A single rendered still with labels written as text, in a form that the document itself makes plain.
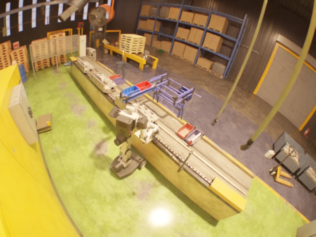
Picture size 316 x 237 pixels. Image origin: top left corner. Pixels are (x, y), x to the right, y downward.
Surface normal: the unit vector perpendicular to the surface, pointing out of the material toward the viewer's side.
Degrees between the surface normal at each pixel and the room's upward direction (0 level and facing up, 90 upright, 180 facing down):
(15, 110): 90
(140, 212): 0
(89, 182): 0
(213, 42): 90
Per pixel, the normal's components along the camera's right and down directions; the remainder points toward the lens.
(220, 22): -0.68, 0.36
